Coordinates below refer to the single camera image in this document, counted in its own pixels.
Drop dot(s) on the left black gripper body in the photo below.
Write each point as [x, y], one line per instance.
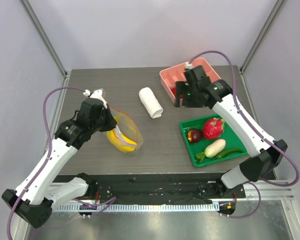
[105, 123]

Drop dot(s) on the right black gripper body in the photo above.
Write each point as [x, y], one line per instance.
[184, 93]

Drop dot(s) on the yellow fake banana bunch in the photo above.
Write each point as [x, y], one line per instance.
[121, 142]

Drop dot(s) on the clear orange zip top bag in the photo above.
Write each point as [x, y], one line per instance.
[126, 135]

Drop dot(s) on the dark red fake food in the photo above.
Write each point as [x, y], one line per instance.
[194, 135]

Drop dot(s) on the white fake radish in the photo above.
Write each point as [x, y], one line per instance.
[211, 150]

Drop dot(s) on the green fake chili pepper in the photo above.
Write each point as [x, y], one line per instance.
[227, 152]

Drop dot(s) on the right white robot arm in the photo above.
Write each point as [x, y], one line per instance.
[265, 153]

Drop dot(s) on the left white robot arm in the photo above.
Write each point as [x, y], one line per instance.
[31, 200]

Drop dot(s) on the pink compartment tray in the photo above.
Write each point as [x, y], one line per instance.
[173, 74]

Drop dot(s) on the rolled white towel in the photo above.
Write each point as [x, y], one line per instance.
[150, 102]

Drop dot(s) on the green plastic tray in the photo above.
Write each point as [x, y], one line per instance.
[232, 141]

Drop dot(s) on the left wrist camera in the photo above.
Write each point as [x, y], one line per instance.
[96, 94]

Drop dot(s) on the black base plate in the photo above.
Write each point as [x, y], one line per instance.
[159, 189]

